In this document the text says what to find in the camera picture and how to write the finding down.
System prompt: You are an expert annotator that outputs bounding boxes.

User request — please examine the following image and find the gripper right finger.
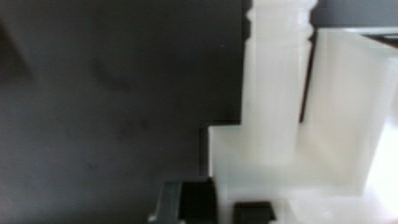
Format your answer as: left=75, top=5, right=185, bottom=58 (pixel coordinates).
left=233, top=202, right=278, bottom=224

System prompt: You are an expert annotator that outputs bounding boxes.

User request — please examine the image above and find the white chair seat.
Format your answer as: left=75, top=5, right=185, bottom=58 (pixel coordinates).
left=210, top=0, right=398, bottom=224

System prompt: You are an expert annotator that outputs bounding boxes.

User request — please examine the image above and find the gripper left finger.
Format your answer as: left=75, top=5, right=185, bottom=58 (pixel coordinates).
left=148, top=180, right=219, bottom=224

